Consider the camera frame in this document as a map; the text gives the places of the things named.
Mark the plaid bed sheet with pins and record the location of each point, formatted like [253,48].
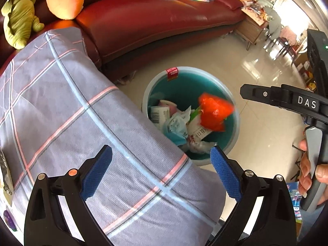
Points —
[64,94]

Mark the wooden side table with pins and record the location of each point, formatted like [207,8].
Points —
[249,29]

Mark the purple printed packet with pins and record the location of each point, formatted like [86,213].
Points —
[10,220]

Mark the red leather sofa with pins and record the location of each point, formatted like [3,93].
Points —
[143,23]

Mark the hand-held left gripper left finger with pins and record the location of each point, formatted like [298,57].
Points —
[97,171]

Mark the orange red snack packet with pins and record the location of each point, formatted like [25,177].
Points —
[214,110]

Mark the teal trash bin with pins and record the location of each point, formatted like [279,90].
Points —
[194,82]

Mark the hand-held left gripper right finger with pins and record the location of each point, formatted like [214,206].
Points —
[225,174]

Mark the dark foil wrapper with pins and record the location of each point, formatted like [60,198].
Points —
[5,174]

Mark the person's right hand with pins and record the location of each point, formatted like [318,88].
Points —
[323,171]

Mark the blue plastic wrapper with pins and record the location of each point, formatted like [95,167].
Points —
[174,137]

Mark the clear plastic bag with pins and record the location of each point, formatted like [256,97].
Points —
[202,147]

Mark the colourful printed box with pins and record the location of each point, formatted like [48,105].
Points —
[294,202]

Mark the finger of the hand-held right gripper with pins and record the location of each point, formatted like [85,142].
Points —
[256,93]

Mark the green plush toy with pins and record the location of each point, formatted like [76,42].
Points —
[20,15]

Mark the white plastic packet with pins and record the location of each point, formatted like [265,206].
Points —
[176,123]

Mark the pink paper cup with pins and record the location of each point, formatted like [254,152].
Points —
[167,103]

